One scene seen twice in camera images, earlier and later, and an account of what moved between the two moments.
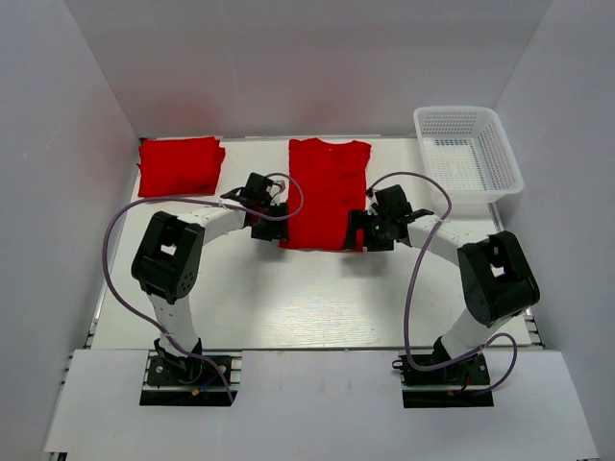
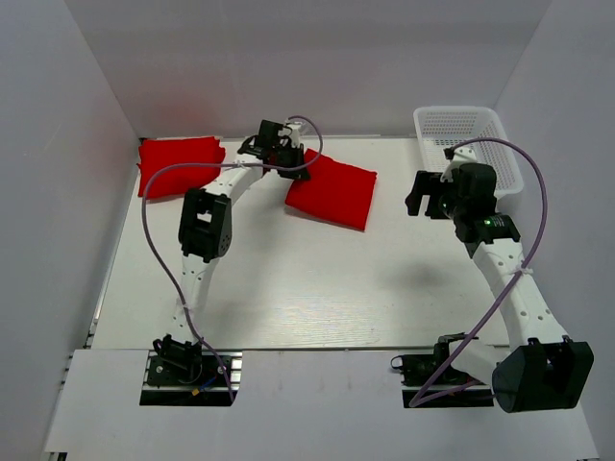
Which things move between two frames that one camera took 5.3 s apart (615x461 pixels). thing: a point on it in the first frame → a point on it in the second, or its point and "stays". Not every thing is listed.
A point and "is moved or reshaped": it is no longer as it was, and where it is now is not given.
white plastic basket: [465, 150] stays
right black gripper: [361, 230] → [429, 193]
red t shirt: [332, 177] is moved or reshaped
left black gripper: [268, 227] → [292, 157]
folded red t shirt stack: [179, 166] stays
